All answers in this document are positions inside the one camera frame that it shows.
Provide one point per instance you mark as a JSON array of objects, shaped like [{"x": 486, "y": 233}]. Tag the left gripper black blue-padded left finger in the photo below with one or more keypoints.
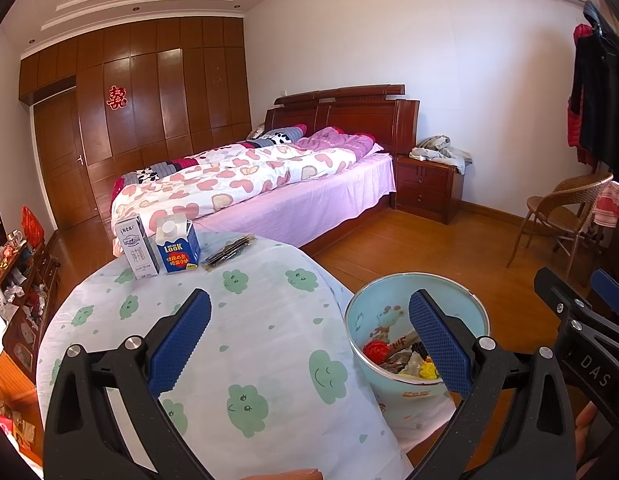
[{"x": 83, "y": 439}]

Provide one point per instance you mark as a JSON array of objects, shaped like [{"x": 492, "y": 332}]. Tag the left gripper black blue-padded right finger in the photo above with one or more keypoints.
[{"x": 513, "y": 420}]

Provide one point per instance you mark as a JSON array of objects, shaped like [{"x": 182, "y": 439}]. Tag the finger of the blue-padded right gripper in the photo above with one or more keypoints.
[{"x": 606, "y": 288}]

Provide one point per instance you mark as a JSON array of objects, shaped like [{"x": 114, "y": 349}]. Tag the yellow plastic bag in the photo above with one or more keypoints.
[{"x": 427, "y": 370}]

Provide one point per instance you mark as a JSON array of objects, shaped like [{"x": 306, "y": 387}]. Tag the red plastic bag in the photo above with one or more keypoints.
[{"x": 377, "y": 351}]

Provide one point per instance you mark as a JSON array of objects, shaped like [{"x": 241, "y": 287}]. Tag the light blue trash bucket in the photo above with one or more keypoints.
[{"x": 380, "y": 311}]

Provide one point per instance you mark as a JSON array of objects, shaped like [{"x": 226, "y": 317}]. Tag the red striped towel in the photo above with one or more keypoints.
[{"x": 606, "y": 207}]

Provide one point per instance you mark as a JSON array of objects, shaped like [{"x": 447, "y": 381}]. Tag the brown wicker folding chair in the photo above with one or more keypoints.
[{"x": 566, "y": 215}]

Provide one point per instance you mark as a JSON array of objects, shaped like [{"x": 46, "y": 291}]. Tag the cluttered wooden side cabinet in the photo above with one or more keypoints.
[{"x": 28, "y": 285}]

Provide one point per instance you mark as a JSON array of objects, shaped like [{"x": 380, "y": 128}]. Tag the dark hanging coats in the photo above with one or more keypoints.
[{"x": 593, "y": 105}]

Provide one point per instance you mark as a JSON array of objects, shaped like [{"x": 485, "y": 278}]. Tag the cloud-print white tablecloth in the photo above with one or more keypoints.
[{"x": 272, "y": 386}]

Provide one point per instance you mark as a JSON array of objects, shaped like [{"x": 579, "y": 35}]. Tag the white grey milk carton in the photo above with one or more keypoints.
[{"x": 136, "y": 247}]

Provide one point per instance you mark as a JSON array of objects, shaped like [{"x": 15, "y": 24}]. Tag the wooden nightstand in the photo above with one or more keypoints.
[{"x": 427, "y": 189}]

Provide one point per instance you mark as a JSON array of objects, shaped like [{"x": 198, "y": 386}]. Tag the blue Look milk carton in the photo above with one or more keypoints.
[{"x": 177, "y": 243}]

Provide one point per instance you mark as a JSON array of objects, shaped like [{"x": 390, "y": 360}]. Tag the dark clear snack packet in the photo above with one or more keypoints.
[{"x": 218, "y": 248}]

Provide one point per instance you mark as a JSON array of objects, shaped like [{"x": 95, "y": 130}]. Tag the pile of grey clothes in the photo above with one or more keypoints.
[{"x": 438, "y": 149}]

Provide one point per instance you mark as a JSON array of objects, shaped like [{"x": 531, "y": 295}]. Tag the pink purple blanket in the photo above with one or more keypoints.
[{"x": 360, "y": 144}]

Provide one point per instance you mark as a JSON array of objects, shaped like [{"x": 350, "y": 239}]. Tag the heart-print white duvet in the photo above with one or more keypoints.
[{"x": 225, "y": 177}]

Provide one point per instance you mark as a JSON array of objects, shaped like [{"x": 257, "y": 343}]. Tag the wooden bed with headboard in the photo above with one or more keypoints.
[{"x": 297, "y": 214}]

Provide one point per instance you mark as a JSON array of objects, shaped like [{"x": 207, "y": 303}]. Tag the brown wooden wardrobe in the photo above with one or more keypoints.
[{"x": 186, "y": 85}]

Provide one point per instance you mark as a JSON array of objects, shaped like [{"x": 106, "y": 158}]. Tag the red double-happiness sticker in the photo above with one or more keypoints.
[{"x": 117, "y": 97}]

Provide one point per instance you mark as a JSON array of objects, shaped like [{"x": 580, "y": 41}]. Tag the cow-print striped pillow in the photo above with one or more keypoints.
[{"x": 278, "y": 136}]

